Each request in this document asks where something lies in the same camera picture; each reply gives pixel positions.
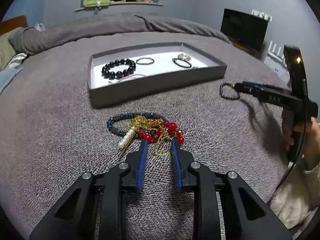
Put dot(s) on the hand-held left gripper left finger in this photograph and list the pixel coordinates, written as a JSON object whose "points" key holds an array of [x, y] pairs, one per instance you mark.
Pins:
{"points": [[141, 165]]}

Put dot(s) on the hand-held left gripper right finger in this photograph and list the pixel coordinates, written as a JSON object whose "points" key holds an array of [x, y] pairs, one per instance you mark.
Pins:
{"points": [[177, 165]]}

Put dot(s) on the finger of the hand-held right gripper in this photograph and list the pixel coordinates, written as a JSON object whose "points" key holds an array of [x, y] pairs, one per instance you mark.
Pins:
{"points": [[252, 84], [247, 90]]}

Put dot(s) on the grey cardboard tray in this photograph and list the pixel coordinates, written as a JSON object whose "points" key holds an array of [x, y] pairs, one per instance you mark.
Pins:
{"points": [[150, 87]]}

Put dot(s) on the person's right forearm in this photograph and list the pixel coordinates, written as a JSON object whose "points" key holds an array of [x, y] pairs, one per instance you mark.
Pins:
{"points": [[295, 200]]}

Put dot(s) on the person's right hand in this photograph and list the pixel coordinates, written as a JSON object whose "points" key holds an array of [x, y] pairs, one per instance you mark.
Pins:
{"points": [[313, 137]]}

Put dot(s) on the pearl pin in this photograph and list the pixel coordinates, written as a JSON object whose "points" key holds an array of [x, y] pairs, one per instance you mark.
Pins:
{"points": [[126, 137]]}

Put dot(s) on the white router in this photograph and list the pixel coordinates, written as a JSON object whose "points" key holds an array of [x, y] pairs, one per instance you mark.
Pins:
{"points": [[273, 57]]}

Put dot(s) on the wooden stand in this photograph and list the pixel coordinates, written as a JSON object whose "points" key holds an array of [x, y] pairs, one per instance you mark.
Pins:
{"points": [[246, 48]]}

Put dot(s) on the black monitor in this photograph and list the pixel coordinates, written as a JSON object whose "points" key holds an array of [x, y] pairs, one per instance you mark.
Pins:
{"points": [[242, 28]]}

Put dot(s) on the wooden window sill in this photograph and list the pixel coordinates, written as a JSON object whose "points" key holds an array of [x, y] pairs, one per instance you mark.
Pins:
{"points": [[150, 4]]}

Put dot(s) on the grey duvet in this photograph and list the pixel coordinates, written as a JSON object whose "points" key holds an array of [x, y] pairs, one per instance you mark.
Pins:
{"points": [[100, 27]]}

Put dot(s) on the blue pillow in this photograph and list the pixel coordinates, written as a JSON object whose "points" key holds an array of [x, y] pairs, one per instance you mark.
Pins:
{"points": [[7, 77]]}

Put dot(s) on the striped pillow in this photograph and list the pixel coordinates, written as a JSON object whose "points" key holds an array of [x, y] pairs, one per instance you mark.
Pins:
{"points": [[17, 60]]}

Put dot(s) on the green cloth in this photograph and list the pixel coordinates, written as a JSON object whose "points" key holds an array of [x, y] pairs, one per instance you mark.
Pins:
{"points": [[92, 2]]}

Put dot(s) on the white plastic bag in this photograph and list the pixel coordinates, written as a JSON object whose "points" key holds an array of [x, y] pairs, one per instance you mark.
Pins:
{"points": [[39, 27]]}

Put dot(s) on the olive pillow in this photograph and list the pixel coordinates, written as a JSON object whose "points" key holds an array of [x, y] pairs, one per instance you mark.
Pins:
{"points": [[6, 47]]}

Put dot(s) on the wooden headboard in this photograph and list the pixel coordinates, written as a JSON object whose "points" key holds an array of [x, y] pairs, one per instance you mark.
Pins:
{"points": [[12, 25]]}

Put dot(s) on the white wall sockets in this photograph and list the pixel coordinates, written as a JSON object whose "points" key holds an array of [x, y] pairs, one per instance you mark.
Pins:
{"points": [[262, 15]]}

